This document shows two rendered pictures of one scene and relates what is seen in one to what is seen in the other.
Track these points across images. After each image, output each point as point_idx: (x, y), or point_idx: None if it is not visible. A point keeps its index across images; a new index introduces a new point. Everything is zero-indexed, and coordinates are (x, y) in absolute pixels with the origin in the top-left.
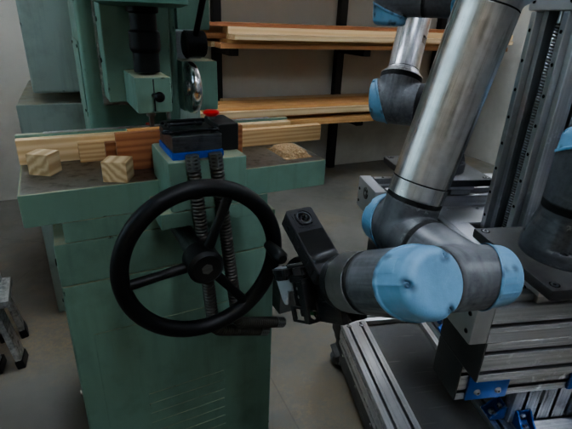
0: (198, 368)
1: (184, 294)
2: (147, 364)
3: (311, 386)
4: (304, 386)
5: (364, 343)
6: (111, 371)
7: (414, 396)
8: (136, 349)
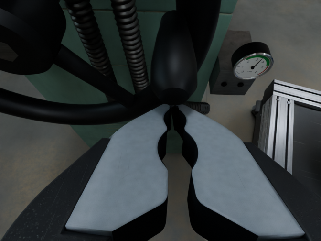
0: None
1: (111, 48)
2: (89, 94)
3: (230, 122)
4: (224, 119)
5: (283, 119)
6: (59, 92)
7: (299, 177)
8: (75, 82)
